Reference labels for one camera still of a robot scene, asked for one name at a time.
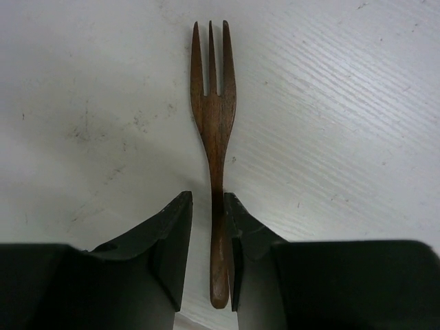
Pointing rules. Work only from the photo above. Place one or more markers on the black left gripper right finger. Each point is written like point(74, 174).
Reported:
point(280, 284)

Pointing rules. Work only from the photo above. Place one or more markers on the brown wooden fork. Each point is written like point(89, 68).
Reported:
point(214, 116)

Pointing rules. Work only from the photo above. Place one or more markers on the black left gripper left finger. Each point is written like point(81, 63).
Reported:
point(134, 281)

